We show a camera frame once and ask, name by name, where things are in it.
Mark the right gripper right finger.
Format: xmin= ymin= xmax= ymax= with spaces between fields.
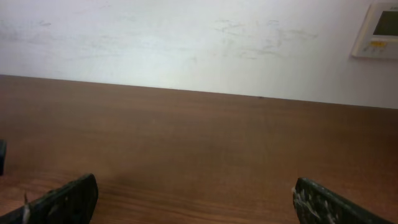
xmin=292 ymin=177 xmax=392 ymax=224

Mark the white wall control panel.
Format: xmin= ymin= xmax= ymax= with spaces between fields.
xmin=351 ymin=2 xmax=397 ymax=60

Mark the black USB cable long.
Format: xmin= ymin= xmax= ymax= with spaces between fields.
xmin=0 ymin=139 xmax=7 ymax=175

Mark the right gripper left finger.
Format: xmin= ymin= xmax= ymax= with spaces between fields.
xmin=1 ymin=174 xmax=98 ymax=224

